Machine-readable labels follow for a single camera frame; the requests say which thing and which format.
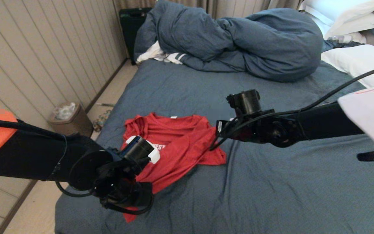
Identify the black suitcase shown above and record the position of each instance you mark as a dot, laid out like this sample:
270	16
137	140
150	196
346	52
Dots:
130	31

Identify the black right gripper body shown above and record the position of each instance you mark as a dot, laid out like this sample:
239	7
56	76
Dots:
248	130

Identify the large white pillow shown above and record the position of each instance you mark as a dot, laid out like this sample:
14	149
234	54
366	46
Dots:
359	60

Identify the brown trash bin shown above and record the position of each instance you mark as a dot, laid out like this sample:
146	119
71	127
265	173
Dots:
76	125

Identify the crumpled blue duvet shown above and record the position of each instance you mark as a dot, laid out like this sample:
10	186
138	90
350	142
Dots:
271	47

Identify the red printed t-shirt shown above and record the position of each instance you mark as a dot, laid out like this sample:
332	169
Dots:
187	146

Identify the patterned slipper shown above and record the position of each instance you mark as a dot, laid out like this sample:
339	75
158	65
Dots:
102	120

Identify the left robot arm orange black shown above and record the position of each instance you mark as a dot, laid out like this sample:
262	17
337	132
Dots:
28	156

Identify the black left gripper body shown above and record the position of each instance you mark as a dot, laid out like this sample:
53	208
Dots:
122	185

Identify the white striped garment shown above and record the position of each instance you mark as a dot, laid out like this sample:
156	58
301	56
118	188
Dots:
151	53

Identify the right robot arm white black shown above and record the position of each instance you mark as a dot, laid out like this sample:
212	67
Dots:
330	122

